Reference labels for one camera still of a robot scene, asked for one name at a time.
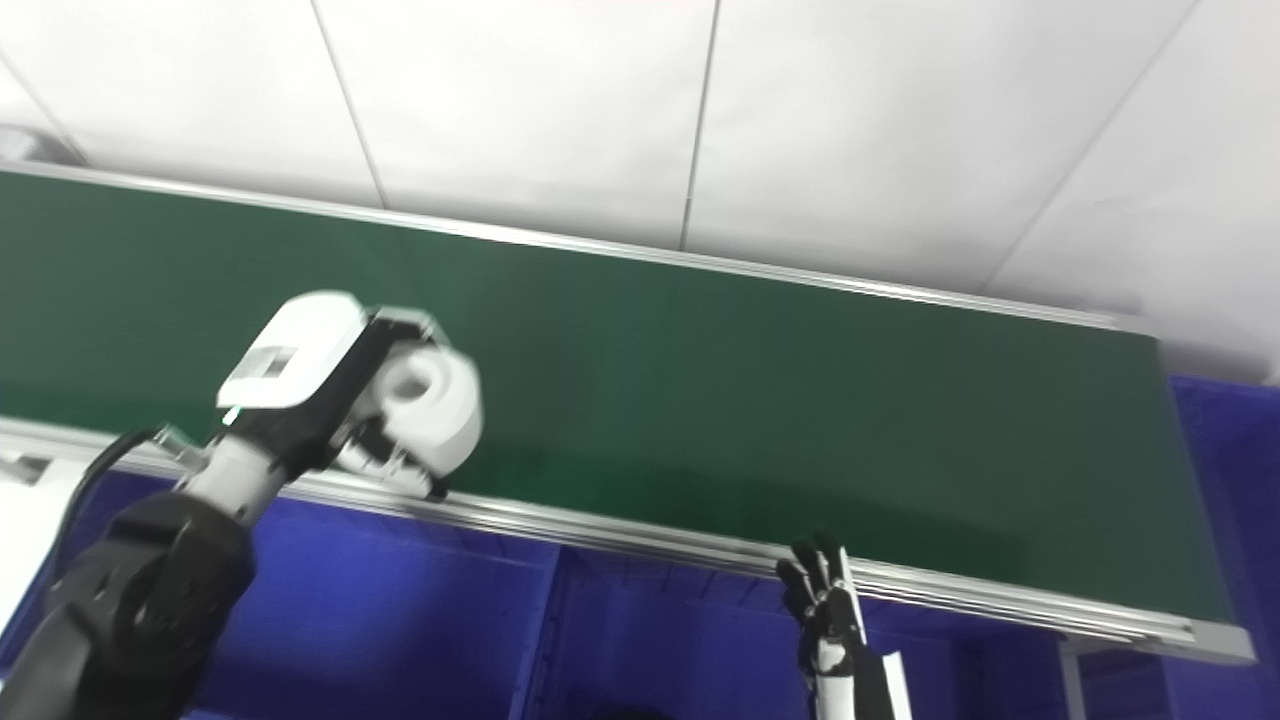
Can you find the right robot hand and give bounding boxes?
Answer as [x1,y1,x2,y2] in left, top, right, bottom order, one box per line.
[776,533,913,720]

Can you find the blue plastic bin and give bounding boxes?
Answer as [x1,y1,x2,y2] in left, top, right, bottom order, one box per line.
[0,468,559,720]
[545,545,1073,720]
[1075,375,1280,720]

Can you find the white hexagonal plastic part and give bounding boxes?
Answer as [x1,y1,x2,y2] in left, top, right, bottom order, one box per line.
[374,340,485,474]

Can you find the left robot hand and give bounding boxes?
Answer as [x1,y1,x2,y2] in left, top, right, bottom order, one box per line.
[217,290,448,502]

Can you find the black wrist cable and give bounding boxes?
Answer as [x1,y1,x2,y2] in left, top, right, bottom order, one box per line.
[58,428,167,533]

